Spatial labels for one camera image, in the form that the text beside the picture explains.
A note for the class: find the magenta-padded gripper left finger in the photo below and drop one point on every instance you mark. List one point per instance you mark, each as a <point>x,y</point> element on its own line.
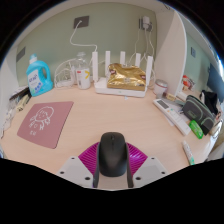
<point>74,168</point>

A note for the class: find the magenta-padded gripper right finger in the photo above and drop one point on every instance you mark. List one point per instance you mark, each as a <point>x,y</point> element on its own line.
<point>151,170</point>

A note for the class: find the black computer mouse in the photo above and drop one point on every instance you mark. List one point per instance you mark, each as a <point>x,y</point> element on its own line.
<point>113,153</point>

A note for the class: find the pink mouse pad with drawing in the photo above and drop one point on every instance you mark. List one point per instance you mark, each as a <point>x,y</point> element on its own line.
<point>45,124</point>

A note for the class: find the white tube green cap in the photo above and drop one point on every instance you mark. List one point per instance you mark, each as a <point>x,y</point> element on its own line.
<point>188,151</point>

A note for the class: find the white remote control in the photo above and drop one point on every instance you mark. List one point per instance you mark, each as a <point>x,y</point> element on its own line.
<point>171,115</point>

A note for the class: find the green small packet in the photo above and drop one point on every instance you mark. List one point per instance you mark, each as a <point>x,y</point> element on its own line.
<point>196,129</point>

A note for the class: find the grey pencil case green trim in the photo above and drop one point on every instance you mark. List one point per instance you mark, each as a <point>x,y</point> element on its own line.
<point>198,113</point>

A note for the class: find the clear plastic bag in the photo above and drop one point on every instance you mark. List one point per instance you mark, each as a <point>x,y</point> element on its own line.
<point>8,121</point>

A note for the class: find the beige small box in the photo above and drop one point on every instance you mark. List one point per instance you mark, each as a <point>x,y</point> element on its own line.
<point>23,102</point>

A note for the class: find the white round jar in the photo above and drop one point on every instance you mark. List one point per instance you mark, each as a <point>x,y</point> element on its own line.
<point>160,87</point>

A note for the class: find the white router with antennas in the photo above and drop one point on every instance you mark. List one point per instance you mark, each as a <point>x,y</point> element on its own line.
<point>100,87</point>

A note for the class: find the black pouch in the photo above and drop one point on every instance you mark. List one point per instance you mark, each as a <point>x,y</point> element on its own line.
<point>209,98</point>

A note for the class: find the clear plastic bottle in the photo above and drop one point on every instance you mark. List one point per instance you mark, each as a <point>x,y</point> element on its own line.
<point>83,75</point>

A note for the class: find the stack of books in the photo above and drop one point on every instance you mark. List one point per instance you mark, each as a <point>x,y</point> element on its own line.
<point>18,92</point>

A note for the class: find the gold foil bag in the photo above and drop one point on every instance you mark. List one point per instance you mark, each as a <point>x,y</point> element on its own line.
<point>126,77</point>

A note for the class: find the blue detergent bottle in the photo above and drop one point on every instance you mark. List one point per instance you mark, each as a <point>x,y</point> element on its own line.
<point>39,78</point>

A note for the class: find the dark monitor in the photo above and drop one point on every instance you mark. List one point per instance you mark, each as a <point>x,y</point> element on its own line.
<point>216,81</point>

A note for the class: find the grey blank wall plate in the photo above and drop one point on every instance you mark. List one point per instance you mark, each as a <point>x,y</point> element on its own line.
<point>20,54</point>

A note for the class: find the grey wall socket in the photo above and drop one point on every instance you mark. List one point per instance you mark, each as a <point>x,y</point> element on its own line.
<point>81,22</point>

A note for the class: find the white wall charger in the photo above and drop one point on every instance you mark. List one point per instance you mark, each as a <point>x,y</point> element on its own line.
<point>145,22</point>

